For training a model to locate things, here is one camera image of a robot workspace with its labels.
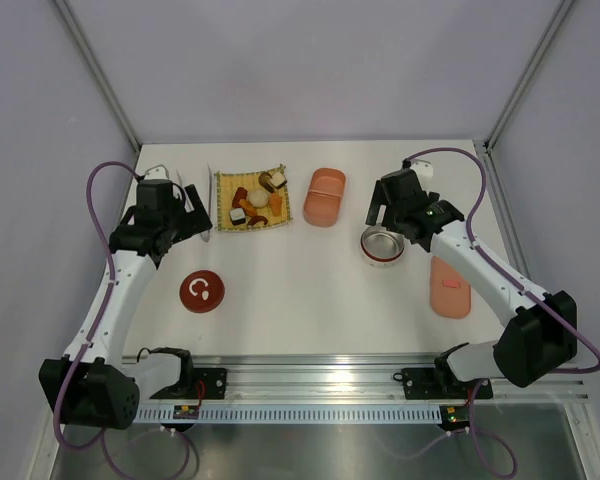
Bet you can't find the white black sushi cube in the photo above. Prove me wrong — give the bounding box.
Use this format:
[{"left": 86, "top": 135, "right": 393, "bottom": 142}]
[{"left": 229, "top": 207, "right": 247, "bottom": 226}]

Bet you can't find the curved red sausage piece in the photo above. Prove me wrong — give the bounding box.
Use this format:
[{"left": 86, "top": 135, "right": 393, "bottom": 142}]
[{"left": 248, "top": 215, "right": 269, "bottom": 227}]

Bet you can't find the dark red sausage piece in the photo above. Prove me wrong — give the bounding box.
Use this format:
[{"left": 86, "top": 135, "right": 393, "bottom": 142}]
[{"left": 232, "top": 187, "right": 248, "bottom": 208}]

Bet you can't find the round white rice ball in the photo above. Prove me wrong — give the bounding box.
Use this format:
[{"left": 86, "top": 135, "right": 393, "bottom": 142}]
[{"left": 247, "top": 189, "right": 269, "bottom": 209}]

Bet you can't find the orange fried food piece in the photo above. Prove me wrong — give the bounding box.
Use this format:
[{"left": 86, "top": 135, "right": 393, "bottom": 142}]
[{"left": 269, "top": 193, "right": 283, "bottom": 217}]

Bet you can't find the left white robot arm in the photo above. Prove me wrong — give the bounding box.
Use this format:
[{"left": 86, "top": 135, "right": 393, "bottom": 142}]
[{"left": 38, "top": 172, "right": 212, "bottom": 430}]

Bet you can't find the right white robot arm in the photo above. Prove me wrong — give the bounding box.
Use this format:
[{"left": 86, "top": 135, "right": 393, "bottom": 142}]
[{"left": 366, "top": 168, "right": 577, "bottom": 396}]

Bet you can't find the pink oval lunch box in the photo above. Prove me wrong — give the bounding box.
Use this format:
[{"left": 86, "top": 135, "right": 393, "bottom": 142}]
[{"left": 303, "top": 167, "right": 346, "bottom": 228}]

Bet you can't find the pink lunch box lid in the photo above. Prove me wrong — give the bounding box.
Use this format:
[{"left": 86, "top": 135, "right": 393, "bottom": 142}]
[{"left": 429, "top": 256, "right": 472, "bottom": 319}]

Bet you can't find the round metal bowl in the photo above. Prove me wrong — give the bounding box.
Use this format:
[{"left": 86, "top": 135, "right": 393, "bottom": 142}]
[{"left": 359, "top": 225, "right": 405, "bottom": 267}]

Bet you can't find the yellow bamboo mat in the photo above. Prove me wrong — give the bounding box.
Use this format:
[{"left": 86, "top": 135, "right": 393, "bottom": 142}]
[{"left": 214, "top": 164, "right": 293, "bottom": 232}]

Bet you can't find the orange carrot piece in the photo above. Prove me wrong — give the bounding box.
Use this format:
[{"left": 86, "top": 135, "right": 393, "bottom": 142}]
[{"left": 238, "top": 199, "right": 257, "bottom": 217}]

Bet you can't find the red round bowl lid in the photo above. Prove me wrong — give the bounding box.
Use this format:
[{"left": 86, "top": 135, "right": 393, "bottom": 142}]
[{"left": 179, "top": 270, "right": 226, "bottom": 314}]

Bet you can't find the brown mushroom piece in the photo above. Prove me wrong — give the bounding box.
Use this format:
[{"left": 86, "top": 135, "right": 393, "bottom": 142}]
[{"left": 258, "top": 172, "right": 276, "bottom": 193}]

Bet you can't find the white brown sushi cube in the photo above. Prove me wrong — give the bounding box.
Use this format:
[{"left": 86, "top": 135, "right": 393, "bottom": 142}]
[{"left": 270, "top": 171, "right": 287, "bottom": 189}]

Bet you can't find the right aluminium frame post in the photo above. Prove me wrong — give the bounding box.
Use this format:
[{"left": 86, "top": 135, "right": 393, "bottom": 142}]
[{"left": 484, "top": 0, "right": 578, "bottom": 155}]

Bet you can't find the aluminium frame post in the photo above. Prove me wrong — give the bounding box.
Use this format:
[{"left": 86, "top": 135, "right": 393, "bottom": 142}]
[
  {"left": 484, "top": 0, "right": 578, "bottom": 155},
  {"left": 50, "top": 0, "right": 142, "bottom": 156}
]

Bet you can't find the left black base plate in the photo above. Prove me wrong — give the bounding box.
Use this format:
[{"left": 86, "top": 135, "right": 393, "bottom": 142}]
[{"left": 150, "top": 367, "right": 227, "bottom": 401}]

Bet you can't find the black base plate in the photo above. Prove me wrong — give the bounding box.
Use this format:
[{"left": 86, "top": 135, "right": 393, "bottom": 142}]
[
  {"left": 392, "top": 367, "right": 474, "bottom": 400},
  {"left": 150, "top": 367, "right": 227, "bottom": 401}
]

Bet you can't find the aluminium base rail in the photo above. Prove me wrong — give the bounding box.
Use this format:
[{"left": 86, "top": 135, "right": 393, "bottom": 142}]
[{"left": 119, "top": 353, "right": 591, "bottom": 407}]

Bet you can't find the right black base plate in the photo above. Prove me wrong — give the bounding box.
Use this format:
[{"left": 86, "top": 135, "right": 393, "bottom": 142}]
[{"left": 392, "top": 367, "right": 474, "bottom": 400}]

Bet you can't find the white slotted cable duct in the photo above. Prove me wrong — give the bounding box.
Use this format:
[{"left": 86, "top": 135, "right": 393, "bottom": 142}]
[{"left": 134, "top": 404, "right": 442, "bottom": 425}]

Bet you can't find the left aluminium frame post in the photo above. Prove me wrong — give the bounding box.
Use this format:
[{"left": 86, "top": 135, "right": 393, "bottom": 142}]
[{"left": 50, "top": 0, "right": 142, "bottom": 156}]

